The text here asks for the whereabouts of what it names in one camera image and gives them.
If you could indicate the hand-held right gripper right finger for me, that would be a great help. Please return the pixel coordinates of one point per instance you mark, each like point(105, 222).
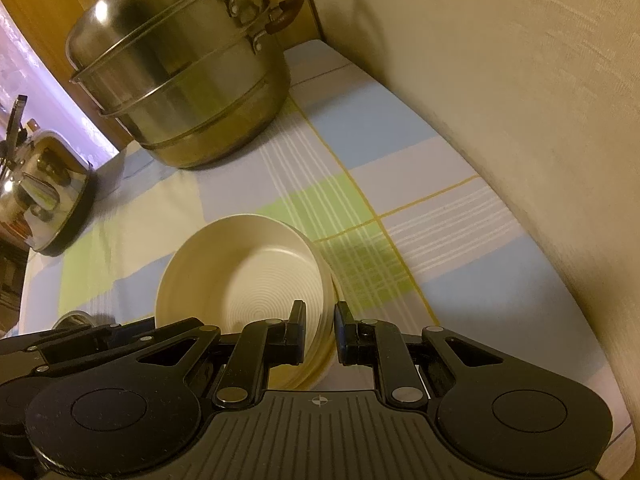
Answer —
point(342, 340)

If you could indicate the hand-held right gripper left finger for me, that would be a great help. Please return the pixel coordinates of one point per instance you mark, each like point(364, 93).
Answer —
point(295, 340)

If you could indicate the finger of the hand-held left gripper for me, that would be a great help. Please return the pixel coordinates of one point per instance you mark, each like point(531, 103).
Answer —
point(100, 357)
point(75, 337)

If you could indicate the stainless steel bowl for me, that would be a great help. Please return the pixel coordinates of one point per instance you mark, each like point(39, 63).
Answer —
point(75, 319)

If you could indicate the cream plastic bowl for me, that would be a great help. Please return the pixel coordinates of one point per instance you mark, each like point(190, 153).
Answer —
point(260, 270)

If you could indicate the plaid pastel tablecloth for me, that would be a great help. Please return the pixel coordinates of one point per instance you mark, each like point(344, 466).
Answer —
point(425, 240)

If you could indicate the stainless steel kettle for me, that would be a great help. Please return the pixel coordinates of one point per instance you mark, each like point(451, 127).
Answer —
point(45, 185)

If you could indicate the sheer purple curtain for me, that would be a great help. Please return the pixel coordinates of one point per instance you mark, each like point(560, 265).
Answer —
point(50, 90)

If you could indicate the stainless steel steamer pot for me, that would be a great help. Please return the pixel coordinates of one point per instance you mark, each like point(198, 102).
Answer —
point(190, 85)

